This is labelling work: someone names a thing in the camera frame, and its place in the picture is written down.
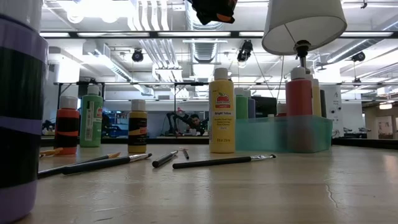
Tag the small purple paint bottle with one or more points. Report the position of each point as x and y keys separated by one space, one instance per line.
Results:
x=21 y=93

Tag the white cylindrical appliance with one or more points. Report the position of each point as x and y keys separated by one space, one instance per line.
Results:
x=334 y=105

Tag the black overhead crossbar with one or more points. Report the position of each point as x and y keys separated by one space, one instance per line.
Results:
x=234 y=34

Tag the large pink paint bottle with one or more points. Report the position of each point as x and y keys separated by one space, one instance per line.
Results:
x=299 y=96

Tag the large yellow-orange paint bottle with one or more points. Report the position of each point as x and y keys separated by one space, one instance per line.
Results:
x=316 y=99

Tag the background black robot arm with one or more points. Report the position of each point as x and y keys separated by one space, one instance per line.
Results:
x=169 y=124

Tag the black background monitor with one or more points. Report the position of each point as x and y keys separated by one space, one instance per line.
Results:
x=267 y=107

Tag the large dark teal paint bottle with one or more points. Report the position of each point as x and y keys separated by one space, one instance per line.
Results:
x=323 y=104

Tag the white shade chrome table lamp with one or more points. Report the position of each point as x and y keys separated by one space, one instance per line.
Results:
x=304 y=18

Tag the large green paint bottle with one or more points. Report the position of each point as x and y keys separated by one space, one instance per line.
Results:
x=241 y=109

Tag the background black frame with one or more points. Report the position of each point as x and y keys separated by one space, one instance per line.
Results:
x=192 y=83

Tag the black hanging camera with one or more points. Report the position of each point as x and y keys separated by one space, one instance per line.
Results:
x=137 y=56
x=245 y=51
x=358 y=56

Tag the small red paint bottle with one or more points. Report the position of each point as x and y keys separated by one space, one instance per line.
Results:
x=66 y=124

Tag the silver ceiling duct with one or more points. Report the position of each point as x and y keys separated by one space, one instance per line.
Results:
x=205 y=46

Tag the person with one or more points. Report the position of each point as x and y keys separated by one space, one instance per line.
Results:
x=195 y=123

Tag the orange bristle paintbrush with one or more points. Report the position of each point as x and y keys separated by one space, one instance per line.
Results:
x=186 y=154

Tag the small orange paint bottle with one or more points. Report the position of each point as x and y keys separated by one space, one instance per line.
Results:
x=227 y=18

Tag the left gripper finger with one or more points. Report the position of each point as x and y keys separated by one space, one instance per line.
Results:
x=205 y=11

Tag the light green labelled paint bottle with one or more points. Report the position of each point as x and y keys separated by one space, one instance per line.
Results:
x=91 y=124

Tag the large bright yellow paint bottle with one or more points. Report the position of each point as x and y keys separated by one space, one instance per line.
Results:
x=221 y=130

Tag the small ochre paint bottle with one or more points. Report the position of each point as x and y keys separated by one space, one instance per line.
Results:
x=137 y=130

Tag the large purple paint bottle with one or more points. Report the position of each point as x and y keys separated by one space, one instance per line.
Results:
x=252 y=109

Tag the dark paintbrush with yellow end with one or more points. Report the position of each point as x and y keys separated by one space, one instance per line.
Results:
x=51 y=173

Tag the green translucent plastic bin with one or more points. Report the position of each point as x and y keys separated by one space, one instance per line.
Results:
x=264 y=137

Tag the small crimson paint bottle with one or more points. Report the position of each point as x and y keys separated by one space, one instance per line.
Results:
x=281 y=109

